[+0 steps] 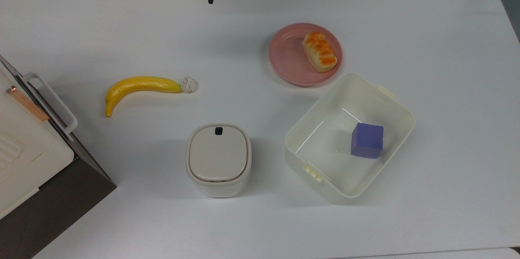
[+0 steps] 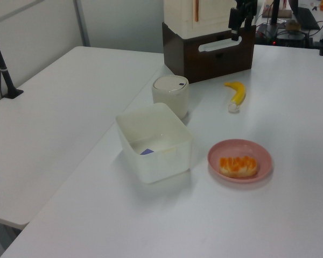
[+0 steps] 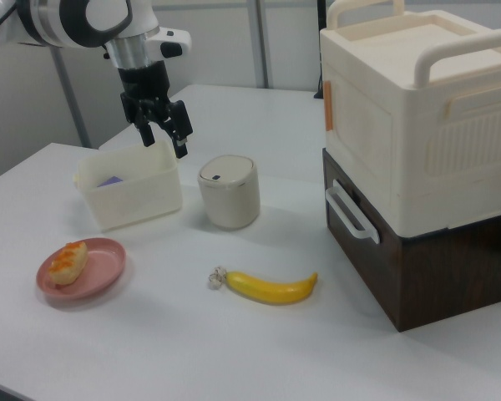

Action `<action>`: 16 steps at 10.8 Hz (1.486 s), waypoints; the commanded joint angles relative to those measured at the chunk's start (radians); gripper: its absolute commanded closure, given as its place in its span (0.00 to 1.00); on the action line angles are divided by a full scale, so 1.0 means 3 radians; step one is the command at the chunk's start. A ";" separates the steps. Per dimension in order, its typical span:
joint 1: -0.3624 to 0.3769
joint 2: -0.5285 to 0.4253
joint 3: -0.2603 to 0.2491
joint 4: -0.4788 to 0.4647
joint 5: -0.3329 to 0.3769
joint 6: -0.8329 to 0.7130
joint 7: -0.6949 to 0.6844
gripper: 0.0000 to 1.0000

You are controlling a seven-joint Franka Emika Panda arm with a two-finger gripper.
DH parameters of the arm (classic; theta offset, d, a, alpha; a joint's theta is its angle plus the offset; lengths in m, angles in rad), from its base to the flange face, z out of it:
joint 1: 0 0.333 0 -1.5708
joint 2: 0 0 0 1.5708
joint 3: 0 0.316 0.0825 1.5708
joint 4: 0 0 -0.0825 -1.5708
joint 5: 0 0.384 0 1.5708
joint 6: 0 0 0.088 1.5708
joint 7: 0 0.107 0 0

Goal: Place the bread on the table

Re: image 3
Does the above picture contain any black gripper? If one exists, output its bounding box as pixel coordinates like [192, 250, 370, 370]
[117, 61, 194, 160]

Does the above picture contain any toy bread with orange glaze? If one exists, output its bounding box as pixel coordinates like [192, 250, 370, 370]
[48, 240, 89, 287]

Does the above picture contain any white plastic storage bin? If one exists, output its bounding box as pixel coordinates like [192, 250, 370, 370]
[75, 140, 184, 233]

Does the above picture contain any cream lidded trash can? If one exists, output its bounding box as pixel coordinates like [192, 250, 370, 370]
[197, 155, 261, 231]

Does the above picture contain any pink plate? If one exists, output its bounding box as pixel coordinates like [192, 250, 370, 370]
[36, 237, 127, 300]

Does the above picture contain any white knot on banana stem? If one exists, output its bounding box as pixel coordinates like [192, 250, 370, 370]
[207, 266, 229, 290]

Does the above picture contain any yellow toy banana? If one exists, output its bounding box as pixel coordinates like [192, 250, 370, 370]
[225, 270, 319, 306]

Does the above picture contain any white toaster oven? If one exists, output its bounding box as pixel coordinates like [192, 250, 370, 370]
[321, 148, 501, 333]

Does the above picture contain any grey partition frame post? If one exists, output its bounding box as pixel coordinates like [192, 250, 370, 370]
[52, 44, 89, 148]
[254, 0, 273, 89]

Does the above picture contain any orange microwave door handle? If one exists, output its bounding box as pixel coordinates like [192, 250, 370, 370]
[323, 81, 336, 133]

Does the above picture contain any white drawer handle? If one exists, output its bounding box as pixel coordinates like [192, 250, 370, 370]
[325, 179, 381, 243]

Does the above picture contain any cream toy microwave with handles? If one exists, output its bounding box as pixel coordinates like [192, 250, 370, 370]
[319, 0, 501, 238]

